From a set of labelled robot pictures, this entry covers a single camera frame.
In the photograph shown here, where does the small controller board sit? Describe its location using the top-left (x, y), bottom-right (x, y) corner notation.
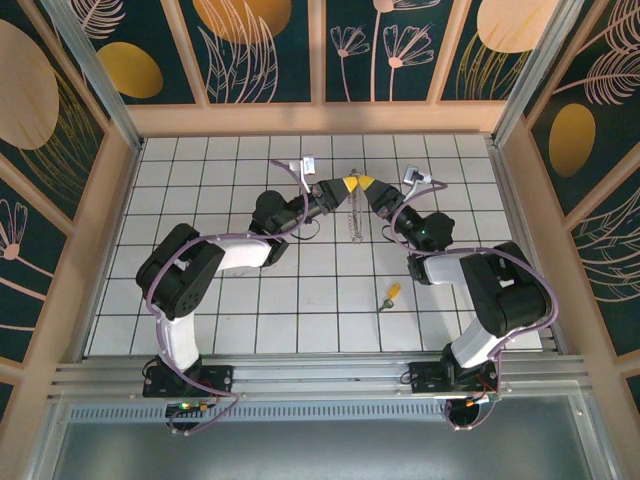
top-left (464, 388), bottom-right (502, 407)
top-left (166, 399), bottom-right (221, 417)

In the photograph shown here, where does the grey metal sheet panel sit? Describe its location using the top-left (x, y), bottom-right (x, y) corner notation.
top-left (29, 394), bottom-right (616, 480)

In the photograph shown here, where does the thin black wire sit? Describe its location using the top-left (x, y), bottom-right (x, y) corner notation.
top-left (285, 218), bottom-right (321, 242)
top-left (380, 223), bottom-right (417, 250)

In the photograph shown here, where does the aluminium side rail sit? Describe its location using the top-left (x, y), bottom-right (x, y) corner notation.
top-left (74, 137), bottom-right (146, 361)
top-left (487, 139), bottom-right (569, 356)

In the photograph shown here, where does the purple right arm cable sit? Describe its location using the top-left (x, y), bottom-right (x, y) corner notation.
top-left (391, 169), bottom-right (559, 432)

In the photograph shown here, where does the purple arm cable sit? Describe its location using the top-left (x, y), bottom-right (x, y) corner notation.
top-left (147, 158), bottom-right (315, 437)
top-left (391, 169), bottom-right (559, 432)

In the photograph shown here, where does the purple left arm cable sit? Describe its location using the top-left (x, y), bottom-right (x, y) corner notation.
top-left (147, 158), bottom-right (315, 437)

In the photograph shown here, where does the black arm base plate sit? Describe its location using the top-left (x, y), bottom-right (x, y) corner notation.
top-left (407, 359), bottom-right (501, 401)
top-left (142, 355), bottom-right (235, 399)

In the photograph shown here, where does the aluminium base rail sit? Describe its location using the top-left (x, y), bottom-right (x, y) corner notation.
top-left (47, 353), bottom-right (594, 401)

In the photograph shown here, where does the aluminium corner post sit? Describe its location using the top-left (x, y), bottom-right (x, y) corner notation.
top-left (39, 0), bottom-right (146, 151)
top-left (492, 0), bottom-right (581, 146)

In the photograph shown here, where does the slotted grey cable duct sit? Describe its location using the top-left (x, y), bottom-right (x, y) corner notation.
top-left (64, 402), bottom-right (451, 422)

